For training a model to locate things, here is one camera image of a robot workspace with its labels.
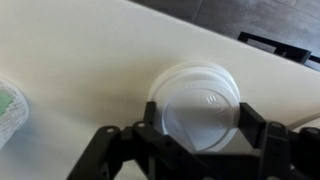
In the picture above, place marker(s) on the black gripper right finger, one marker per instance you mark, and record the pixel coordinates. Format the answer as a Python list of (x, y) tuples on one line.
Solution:
[(282, 153)]

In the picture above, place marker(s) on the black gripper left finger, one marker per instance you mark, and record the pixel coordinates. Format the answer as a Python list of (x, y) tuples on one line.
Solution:
[(158, 156)]

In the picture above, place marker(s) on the white plastic cup lid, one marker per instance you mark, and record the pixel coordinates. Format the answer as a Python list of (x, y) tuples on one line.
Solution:
[(197, 104)]

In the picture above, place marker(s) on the patterned paper coffee cup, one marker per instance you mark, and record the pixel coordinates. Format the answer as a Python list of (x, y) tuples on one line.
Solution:
[(14, 110)]

